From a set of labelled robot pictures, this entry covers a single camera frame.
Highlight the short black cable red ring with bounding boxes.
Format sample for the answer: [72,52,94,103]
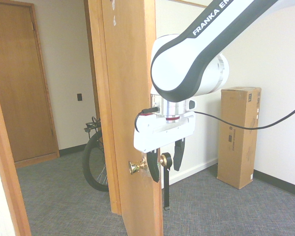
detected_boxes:
[134,106,161,133]

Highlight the black bicycle wheel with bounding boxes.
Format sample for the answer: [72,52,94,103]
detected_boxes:
[82,116,110,193]

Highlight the closed wooden door with frame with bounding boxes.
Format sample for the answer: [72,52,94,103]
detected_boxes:
[0,0,60,169]

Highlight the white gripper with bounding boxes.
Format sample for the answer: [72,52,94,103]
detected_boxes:
[133,112,196,183]

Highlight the white baseboard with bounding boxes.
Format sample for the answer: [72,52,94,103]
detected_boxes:
[168,157,220,186]

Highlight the black baseboard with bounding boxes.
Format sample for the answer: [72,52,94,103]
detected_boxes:
[252,169,295,198]
[58,143,88,157]

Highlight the black strap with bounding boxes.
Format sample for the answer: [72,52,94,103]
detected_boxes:
[162,152,174,211]

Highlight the tall cardboard box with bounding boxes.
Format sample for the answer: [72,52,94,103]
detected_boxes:
[216,86,262,190]

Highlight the plain brass door knob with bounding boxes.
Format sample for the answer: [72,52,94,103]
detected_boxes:
[128,159,148,176]

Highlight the silver black cylindrical connector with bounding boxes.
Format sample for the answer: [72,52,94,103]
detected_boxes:
[160,152,174,172]

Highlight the long black cable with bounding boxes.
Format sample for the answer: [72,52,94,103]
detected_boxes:
[194,101,295,130]

